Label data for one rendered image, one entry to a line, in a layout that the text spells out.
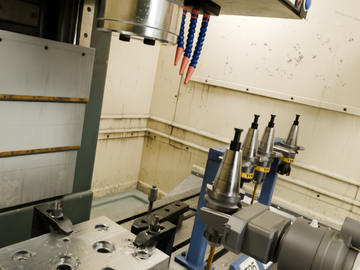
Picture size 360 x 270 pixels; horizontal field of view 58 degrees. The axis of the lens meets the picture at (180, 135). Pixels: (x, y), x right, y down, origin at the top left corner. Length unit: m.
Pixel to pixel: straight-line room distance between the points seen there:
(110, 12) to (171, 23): 0.11
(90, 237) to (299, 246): 0.49
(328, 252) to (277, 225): 0.08
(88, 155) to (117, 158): 0.64
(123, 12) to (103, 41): 0.63
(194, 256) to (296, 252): 0.47
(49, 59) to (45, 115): 0.17
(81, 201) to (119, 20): 0.86
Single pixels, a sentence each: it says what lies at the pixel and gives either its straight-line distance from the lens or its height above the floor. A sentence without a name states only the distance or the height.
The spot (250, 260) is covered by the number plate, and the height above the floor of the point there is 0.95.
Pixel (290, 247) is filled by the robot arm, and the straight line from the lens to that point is 0.48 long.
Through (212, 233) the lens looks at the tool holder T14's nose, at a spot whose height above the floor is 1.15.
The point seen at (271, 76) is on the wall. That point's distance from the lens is 1.58.
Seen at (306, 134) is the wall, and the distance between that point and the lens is 1.53.
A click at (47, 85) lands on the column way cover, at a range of 1.06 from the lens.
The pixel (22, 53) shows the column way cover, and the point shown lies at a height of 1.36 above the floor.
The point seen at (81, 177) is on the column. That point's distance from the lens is 1.29.
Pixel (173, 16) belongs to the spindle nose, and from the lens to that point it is 0.62.
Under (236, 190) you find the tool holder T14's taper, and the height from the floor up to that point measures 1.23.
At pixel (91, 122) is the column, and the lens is 1.24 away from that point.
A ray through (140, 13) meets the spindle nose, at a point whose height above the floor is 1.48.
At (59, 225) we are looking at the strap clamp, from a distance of 0.82.
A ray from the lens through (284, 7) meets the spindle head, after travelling 0.75.
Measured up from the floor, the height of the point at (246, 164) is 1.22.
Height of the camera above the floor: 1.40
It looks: 11 degrees down
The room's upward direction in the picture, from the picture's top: 11 degrees clockwise
